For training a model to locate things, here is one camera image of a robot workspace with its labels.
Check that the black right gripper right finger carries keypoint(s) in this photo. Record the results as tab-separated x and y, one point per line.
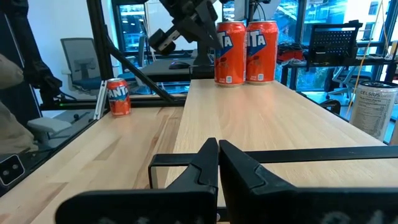
264	202

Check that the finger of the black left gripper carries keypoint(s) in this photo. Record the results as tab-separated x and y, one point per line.
202	28

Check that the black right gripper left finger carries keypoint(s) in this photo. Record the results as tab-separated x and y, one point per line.
186	202

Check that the red Fanta soda can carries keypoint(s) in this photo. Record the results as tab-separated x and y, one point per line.
119	102
262	62
231	62

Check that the black computer mouse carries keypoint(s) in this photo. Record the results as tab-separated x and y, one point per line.
179	65

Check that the grey office chair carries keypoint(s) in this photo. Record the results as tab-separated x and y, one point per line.
81	53

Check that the grey metal strip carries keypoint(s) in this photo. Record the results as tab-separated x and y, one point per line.
100	102

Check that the black perforated panel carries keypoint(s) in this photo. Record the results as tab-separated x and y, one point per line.
332	43

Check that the white Celsius drink can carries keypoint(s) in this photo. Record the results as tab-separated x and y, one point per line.
373	115

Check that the white chair armrest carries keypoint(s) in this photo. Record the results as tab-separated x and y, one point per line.
46	126

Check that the person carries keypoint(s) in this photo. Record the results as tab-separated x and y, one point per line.
12	133

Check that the black aluminium table frame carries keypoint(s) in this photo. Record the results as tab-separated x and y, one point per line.
96	37

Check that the black frame bracket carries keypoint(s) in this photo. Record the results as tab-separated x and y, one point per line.
334	105

